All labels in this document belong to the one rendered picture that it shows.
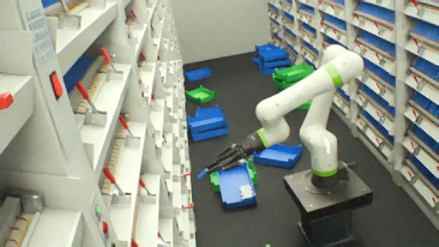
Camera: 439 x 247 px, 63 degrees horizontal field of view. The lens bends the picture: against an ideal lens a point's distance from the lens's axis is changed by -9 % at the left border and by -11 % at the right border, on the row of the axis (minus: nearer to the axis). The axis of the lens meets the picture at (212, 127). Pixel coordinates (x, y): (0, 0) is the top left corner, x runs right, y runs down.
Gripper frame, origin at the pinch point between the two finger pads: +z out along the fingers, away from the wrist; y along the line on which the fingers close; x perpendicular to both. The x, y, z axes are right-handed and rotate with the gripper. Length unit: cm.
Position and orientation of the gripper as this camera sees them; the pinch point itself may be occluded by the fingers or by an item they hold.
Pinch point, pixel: (213, 167)
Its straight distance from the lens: 187.0
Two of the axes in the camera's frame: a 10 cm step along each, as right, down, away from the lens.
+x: 3.5, 4.7, 8.1
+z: -8.7, 4.9, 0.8
